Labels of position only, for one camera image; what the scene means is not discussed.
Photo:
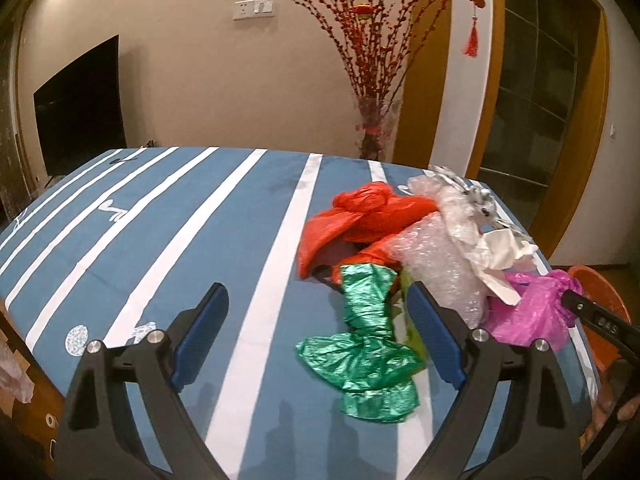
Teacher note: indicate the yellow-green plastic bag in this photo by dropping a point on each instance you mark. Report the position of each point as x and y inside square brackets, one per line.
[405, 331]

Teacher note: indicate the person's right hand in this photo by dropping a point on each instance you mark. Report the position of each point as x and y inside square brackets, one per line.
[613, 381]

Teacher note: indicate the cardboard box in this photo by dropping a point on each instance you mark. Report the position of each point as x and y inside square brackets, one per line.
[31, 410]

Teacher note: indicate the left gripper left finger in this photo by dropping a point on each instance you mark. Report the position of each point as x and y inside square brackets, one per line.
[98, 437]

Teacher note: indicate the white wall switch plate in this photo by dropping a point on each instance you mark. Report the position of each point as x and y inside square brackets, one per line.
[246, 9]

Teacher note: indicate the blue white striped tablecloth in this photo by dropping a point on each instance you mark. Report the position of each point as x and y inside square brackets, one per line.
[135, 237]

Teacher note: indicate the orange plastic bag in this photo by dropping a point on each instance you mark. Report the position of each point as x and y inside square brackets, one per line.
[369, 216]

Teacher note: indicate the pink plastic bag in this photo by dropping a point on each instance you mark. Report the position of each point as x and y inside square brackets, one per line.
[539, 313]

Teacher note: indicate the green plastic bag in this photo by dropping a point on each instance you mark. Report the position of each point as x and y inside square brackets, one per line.
[373, 371]

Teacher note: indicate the glass sliding door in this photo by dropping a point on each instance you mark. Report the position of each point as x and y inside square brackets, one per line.
[538, 88]

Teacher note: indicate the glass vase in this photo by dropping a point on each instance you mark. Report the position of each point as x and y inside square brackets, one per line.
[376, 123]

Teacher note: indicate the clear bubble wrap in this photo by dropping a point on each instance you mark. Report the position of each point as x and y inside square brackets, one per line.
[435, 249]

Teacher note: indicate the white spotted plastic bag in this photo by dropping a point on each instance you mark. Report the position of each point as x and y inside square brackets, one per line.
[478, 198]

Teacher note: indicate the red berry branches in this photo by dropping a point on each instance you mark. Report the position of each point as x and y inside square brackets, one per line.
[376, 40]

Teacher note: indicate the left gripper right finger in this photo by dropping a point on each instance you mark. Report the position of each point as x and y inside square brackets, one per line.
[537, 436]

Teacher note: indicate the black television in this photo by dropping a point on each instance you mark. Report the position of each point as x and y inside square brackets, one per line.
[78, 112]

